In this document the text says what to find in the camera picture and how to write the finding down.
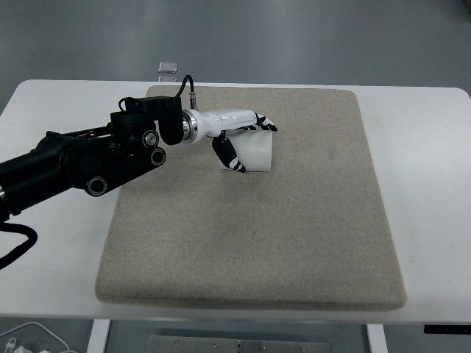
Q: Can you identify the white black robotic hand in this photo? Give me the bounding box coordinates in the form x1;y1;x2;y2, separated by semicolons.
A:
183;109;277;173

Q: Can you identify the black table control panel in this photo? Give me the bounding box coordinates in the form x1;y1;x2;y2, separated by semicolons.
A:
424;324;471;335

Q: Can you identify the right white table leg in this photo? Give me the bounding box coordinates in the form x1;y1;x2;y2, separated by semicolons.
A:
366;324;389;353

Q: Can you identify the black sleeved cable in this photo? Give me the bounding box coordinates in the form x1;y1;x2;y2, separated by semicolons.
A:
0;221;39;271

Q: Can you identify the beige felt mat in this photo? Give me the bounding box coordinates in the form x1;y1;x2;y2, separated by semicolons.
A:
95;87;407;310

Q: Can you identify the left white table leg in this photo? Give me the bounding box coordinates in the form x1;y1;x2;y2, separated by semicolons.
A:
86;319;111;353

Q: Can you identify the lower metal floor plate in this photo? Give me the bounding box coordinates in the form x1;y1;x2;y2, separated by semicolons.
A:
158;76;177;82

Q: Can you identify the grey metal base plate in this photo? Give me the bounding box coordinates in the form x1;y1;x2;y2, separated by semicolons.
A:
147;335;332;353

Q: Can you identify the white cable on floor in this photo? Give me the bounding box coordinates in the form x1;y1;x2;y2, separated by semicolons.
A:
0;321;80;353

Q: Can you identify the white cup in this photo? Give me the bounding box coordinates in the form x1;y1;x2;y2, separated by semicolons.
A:
226;130;272;172

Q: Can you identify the upper metal floor plate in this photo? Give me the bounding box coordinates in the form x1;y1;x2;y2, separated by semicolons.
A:
158;61;178;74

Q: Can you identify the white table leg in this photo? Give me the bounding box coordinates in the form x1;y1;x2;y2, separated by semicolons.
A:
366;324;389;353
86;319;111;353

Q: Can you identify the metal floor plate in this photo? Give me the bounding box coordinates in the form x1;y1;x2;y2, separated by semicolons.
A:
158;76;177;82
158;61;178;74

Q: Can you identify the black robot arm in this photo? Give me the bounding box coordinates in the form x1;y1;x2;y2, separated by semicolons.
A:
1;96;183;221

